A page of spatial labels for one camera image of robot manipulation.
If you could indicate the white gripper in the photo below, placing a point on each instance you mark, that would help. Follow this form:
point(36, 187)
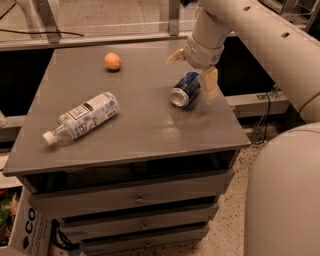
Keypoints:
point(201, 55)

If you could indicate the blue pepsi can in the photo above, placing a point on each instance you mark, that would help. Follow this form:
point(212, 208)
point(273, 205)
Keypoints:
point(185, 90)

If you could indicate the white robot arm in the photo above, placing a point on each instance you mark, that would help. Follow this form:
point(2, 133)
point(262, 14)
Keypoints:
point(282, 208)

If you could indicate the orange fruit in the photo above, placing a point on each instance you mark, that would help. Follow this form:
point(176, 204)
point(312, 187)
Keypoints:
point(112, 61)

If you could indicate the clear plastic water bottle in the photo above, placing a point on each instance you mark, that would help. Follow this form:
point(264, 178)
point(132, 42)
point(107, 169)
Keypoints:
point(80, 120)

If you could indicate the top grey drawer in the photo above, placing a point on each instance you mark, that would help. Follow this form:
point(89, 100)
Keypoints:
point(72, 203)

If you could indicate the grey drawer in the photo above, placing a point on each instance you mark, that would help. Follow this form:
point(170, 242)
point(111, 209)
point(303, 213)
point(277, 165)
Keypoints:
point(72, 203)
point(141, 220)
point(118, 243)

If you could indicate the middle grey drawer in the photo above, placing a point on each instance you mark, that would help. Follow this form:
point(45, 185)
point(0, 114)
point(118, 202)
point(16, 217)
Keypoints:
point(141, 220)

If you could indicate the bottom grey drawer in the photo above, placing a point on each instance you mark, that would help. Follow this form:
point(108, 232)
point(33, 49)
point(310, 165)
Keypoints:
point(118, 243)

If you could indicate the white cardboard box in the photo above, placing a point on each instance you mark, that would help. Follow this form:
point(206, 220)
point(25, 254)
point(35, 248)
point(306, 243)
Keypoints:
point(31, 230)

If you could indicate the metal frame rail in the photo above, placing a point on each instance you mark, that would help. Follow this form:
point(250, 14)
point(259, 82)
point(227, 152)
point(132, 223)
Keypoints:
point(78, 36)

